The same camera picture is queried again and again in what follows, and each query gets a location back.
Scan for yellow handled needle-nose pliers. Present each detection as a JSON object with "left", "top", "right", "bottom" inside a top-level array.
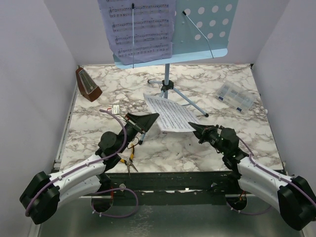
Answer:
[{"left": 120, "top": 144, "right": 138, "bottom": 176}]

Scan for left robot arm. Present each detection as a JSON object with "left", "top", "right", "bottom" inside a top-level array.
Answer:
[{"left": 19, "top": 113, "right": 159, "bottom": 225}]

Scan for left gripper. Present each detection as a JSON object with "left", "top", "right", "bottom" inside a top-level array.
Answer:
[{"left": 117, "top": 113, "right": 159, "bottom": 154}]

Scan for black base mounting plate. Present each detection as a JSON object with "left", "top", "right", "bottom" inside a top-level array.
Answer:
[{"left": 92, "top": 171, "right": 242, "bottom": 206}]

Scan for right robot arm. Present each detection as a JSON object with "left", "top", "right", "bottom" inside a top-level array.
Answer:
[{"left": 189, "top": 122, "right": 316, "bottom": 231}]

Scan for brown wooden metronome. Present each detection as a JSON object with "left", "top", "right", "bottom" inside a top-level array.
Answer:
[{"left": 76, "top": 67, "right": 102, "bottom": 102}]

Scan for sheet music page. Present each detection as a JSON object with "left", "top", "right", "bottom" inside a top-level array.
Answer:
[
  {"left": 98, "top": 0, "right": 176, "bottom": 65},
  {"left": 143, "top": 94, "right": 199, "bottom": 132}
]

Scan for light blue music stand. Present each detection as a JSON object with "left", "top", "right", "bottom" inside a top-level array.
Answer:
[{"left": 98, "top": 0, "right": 239, "bottom": 145}]

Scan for clear plastic compartment box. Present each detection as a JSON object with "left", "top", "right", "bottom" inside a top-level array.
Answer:
[{"left": 216, "top": 81, "right": 257, "bottom": 114}]

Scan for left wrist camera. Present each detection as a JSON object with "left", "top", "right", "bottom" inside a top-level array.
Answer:
[{"left": 107, "top": 105, "right": 120, "bottom": 115}]

